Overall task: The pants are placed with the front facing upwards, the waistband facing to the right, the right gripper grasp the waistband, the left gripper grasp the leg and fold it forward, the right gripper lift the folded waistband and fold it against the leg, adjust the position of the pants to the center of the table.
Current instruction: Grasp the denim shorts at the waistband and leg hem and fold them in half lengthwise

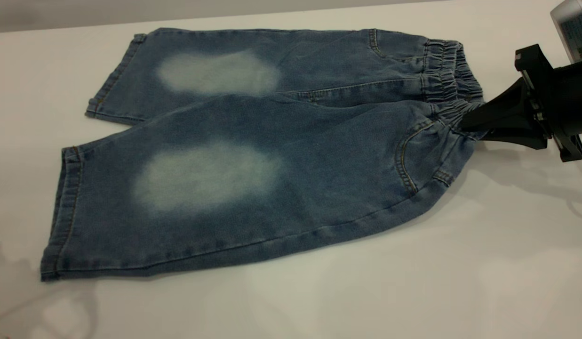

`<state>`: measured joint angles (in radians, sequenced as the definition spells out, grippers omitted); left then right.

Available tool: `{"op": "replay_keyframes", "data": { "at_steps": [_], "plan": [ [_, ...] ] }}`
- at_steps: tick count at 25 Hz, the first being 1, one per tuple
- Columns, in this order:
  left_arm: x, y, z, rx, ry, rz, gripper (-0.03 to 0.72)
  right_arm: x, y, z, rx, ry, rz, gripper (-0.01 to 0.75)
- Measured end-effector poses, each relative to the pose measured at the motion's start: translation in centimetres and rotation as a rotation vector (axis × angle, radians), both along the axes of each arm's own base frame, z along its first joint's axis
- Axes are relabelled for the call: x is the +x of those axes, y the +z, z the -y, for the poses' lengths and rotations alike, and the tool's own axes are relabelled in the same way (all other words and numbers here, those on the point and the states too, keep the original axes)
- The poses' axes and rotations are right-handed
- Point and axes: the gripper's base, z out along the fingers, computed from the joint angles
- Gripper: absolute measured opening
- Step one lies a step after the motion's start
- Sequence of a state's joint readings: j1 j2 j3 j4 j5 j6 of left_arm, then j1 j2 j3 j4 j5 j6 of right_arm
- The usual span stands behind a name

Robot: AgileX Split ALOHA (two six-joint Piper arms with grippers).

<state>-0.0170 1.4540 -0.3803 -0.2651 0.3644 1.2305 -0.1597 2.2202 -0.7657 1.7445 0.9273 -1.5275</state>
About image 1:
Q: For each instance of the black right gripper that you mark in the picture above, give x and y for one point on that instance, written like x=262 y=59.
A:
x=568 y=101

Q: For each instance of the blue faded denim pants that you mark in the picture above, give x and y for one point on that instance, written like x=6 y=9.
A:
x=319 y=155

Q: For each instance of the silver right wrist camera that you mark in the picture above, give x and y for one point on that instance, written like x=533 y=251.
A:
x=575 y=28

